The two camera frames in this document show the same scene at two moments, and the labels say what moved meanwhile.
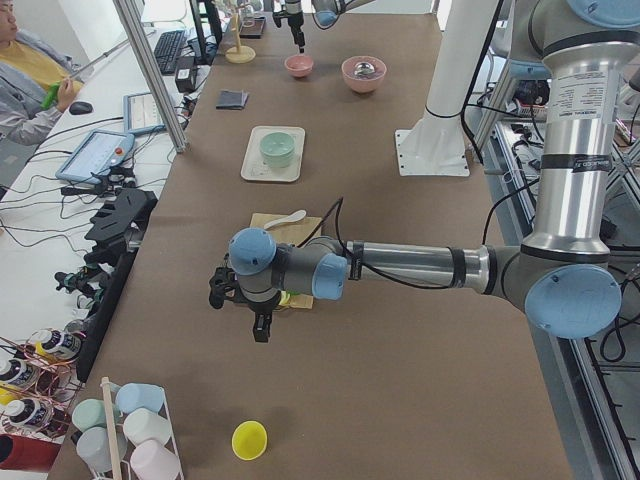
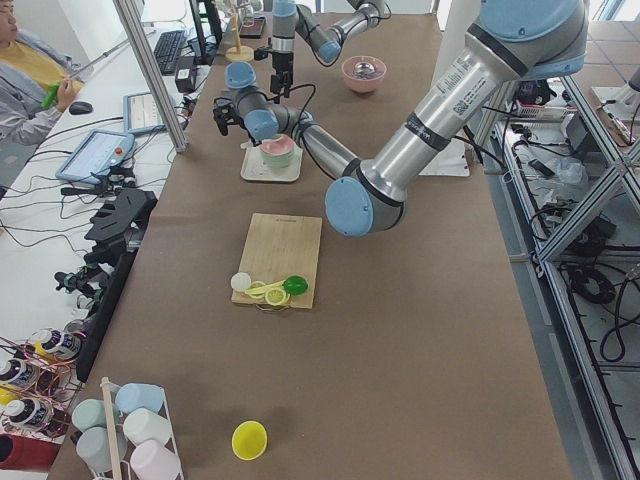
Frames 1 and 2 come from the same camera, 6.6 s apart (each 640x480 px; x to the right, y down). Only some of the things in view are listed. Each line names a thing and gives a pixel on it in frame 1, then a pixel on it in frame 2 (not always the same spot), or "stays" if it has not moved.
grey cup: x=93 y=447 stays
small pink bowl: x=299 y=65 → x=280 y=145
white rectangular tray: x=274 y=154 stays
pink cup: x=152 y=460 stays
